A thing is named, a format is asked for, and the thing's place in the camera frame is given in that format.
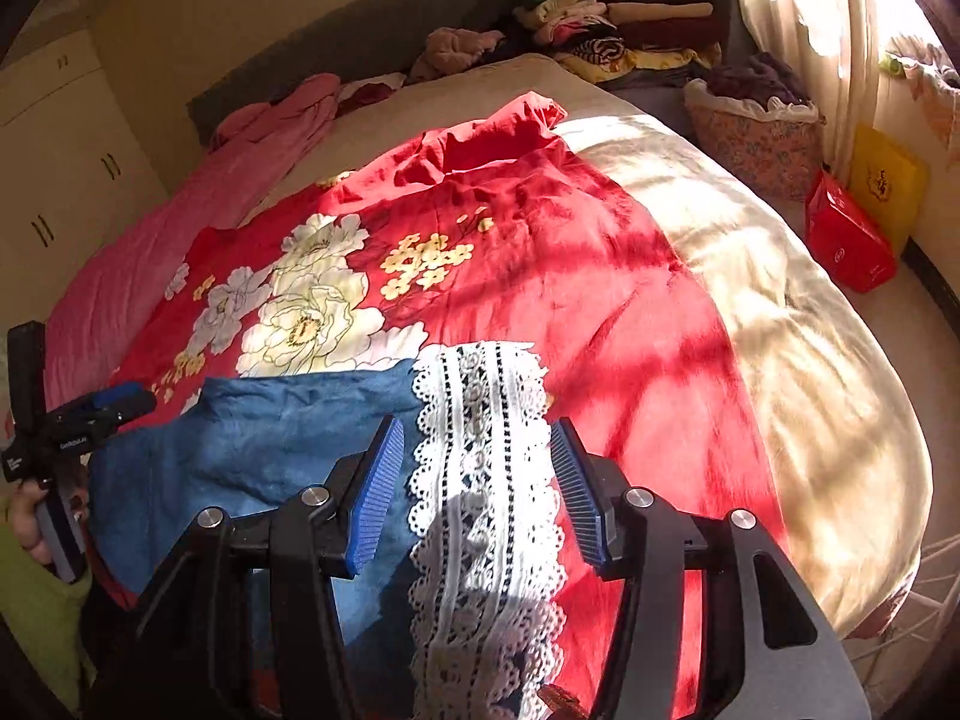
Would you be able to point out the window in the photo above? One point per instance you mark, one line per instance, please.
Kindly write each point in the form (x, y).
(911, 7)

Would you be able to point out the blue denim pants lace trim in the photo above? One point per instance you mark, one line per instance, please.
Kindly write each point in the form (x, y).
(247, 435)

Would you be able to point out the cream curtain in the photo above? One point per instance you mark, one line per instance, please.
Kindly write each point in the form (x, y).
(795, 22)

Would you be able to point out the floral laundry basket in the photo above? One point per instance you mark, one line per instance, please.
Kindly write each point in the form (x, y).
(757, 146)

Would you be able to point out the stack of folded clothes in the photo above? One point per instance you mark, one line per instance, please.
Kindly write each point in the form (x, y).
(637, 22)

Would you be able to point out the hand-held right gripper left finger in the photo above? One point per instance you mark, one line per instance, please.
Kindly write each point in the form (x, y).
(375, 499)

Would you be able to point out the red box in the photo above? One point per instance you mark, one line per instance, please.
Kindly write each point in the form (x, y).
(851, 236)

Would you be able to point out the green clothing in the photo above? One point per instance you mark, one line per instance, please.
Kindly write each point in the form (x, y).
(41, 630)

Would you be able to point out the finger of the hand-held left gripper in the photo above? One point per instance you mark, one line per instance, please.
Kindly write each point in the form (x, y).
(124, 399)

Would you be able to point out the beige bed cover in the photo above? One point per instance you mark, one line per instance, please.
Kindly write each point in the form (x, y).
(787, 352)

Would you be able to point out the white wardrobe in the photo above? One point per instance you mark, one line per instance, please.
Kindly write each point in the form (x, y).
(52, 165)

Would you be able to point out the pink fluffy cloth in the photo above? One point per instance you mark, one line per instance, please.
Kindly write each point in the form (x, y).
(454, 49)

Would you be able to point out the yellow bag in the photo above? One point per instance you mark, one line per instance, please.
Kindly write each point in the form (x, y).
(889, 180)

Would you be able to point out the grey headboard cushion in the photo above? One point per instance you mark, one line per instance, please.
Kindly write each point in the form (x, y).
(337, 37)

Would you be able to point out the red floral bed sheet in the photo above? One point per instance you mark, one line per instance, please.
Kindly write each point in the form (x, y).
(562, 277)

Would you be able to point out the pink blanket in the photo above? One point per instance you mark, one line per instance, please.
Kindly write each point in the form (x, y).
(150, 240)

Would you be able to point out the purple clothes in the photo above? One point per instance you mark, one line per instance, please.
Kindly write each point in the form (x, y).
(757, 79)

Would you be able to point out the dark red cloth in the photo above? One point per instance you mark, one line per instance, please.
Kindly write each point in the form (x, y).
(371, 94)

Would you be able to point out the floral cloth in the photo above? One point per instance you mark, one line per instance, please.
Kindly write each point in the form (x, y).
(930, 82)

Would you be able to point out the person's left hand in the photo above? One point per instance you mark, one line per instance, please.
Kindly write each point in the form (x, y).
(26, 525)

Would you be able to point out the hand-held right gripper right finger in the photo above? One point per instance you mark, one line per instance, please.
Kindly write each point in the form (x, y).
(577, 499)

